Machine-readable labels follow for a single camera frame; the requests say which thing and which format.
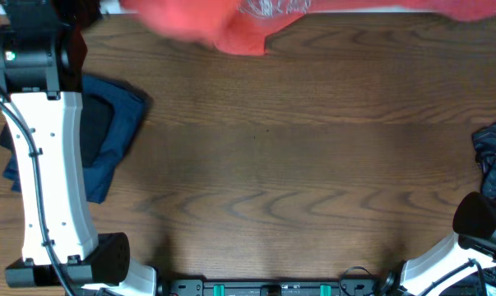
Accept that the coral red t-shirt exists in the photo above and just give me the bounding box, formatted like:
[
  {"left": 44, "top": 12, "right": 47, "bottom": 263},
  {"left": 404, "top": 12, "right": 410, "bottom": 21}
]
[{"left": 119, "top": 0, "right": 496, "bottom": 56}]

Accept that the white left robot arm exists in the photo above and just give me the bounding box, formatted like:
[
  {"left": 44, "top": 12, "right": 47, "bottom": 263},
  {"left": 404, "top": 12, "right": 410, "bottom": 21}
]
[{"left": 0, "top": 0, "right": 163, "bottom": 296}]

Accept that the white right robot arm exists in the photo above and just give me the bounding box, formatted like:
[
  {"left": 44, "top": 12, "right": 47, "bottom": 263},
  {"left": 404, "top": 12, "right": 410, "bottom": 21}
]
[{"left": 396, "top": 192, "right": 496, "bottom": 295}]

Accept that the folded navy blue garment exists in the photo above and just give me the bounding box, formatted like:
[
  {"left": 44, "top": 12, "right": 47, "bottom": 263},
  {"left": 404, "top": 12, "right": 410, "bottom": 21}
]
[{"left": 2, "top": 73, "right": 148, "bottom": 205}]

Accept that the folded black garment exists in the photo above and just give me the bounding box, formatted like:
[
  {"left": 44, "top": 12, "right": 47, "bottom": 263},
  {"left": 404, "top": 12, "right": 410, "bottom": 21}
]
[{"left": 7, "top": 92, "right": 114, "bottom": 170}]

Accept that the dark patterned garment pile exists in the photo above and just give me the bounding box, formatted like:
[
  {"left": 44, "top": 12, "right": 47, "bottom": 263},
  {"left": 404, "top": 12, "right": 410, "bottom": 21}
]
[{"left": 471, "top": 122, "right": 496, "bottom": 200}]

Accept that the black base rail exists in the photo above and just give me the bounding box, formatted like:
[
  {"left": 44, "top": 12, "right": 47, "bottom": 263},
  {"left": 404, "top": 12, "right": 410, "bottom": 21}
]
[{"left": 156, "top": 266, "right": 399, "bottom": 296}]

